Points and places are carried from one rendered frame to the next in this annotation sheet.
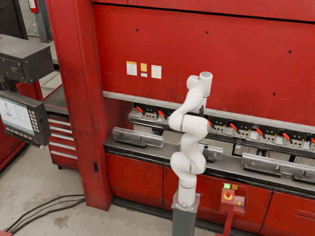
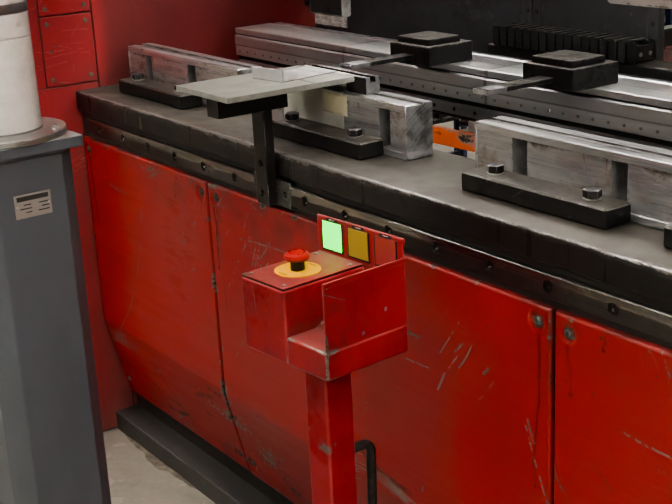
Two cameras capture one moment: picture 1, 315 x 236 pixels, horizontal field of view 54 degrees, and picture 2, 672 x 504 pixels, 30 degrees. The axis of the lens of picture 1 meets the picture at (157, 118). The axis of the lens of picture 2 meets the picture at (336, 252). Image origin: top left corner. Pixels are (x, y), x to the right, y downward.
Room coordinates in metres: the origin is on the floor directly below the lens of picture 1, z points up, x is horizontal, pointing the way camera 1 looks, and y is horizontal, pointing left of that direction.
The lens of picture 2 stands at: (0.30, -1.73, 1.39)
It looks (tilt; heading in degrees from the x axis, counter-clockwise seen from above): 18 degrees down; 38
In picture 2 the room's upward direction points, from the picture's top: 3 degrees counter-clockwise
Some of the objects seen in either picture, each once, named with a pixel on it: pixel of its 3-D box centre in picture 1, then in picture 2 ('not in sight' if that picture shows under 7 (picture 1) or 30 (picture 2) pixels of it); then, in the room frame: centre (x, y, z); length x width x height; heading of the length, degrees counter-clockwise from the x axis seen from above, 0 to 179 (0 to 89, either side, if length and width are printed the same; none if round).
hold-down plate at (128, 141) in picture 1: (131, 142); (159, 92); (2.26, 0.25, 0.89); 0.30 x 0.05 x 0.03; 72
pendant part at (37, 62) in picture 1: (25, 97); not in sight; (2.03, 1.02, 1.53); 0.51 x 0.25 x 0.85; 62
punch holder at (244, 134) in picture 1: (242, 127); not in sight; (2.01, -0.69, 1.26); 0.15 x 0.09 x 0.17; 72
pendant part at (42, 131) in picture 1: (24, 115); not in sight; (1.93, 1.02, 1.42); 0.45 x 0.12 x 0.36; 62
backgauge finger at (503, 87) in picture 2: (239, 138); (538, 75); (2.16, -0.74, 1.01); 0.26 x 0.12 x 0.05; 162
